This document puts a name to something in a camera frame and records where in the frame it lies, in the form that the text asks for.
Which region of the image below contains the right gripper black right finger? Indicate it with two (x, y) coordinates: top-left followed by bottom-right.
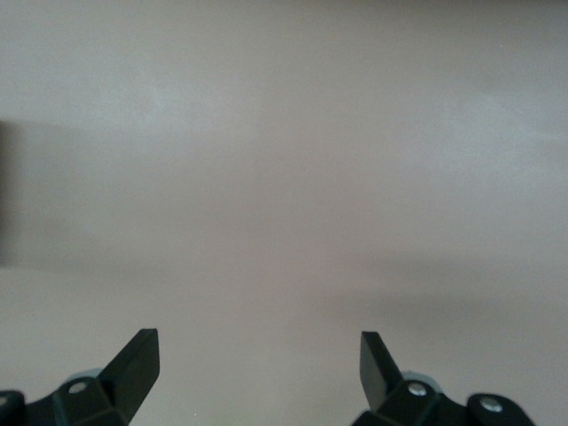
(352, 330), (467, 426)

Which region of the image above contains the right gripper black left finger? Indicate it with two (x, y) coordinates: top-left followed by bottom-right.
(26, 327), (161, 426)

